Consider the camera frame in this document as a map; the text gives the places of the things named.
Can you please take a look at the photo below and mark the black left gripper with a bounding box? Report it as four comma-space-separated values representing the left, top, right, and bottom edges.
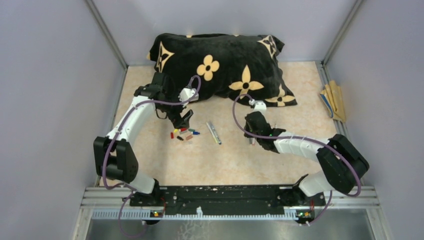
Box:
158, 90, 194, 131

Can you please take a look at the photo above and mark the white pen with light-green cap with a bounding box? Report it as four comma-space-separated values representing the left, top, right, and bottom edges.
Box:
206, 122, 220, 145

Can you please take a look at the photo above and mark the white pen with blue end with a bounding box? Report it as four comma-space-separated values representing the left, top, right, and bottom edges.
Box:
208, 121, 222, 145

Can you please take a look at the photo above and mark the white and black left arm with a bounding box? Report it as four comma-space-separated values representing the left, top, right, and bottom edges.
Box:
93, 72, 202, 207

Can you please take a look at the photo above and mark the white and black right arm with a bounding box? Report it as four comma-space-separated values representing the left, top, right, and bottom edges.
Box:
244, 111, 370, 206

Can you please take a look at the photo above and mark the black pillow with cream flowers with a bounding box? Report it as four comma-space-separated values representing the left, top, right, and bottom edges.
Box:
146, 33, 297, 107

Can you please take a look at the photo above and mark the folded yellow and blue cloth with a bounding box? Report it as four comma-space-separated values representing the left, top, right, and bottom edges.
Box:
319, 80, 347, 123

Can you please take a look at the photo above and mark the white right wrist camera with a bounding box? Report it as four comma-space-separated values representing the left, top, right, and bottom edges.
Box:
248, 99, 267, 113

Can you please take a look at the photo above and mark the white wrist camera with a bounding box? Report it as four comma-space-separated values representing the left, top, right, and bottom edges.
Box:
178, 88, 199, 104
248, 99, 267, 113

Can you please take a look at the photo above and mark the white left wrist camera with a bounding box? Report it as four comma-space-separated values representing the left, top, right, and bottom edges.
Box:
178, 88, 199, 104

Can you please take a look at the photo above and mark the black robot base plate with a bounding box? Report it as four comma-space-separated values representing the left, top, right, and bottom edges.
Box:
129, 184, 326, 216

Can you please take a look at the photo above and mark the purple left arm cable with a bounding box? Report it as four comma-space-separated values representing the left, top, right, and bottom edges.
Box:
101, 75, 202, 239

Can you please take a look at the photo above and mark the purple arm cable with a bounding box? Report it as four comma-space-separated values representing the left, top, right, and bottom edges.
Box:
231, 93, 363, 226
101, 75, 202, 239

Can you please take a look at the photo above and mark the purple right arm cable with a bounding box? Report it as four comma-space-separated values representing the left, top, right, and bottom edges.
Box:
231, 93, 363, 226

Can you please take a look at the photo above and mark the aluminium wall rail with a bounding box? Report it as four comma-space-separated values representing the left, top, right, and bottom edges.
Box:
84, 0, 129, 71

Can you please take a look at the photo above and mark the aluminium front frame rail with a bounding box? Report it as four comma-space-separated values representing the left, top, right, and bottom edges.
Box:
73, 184, 393, 240

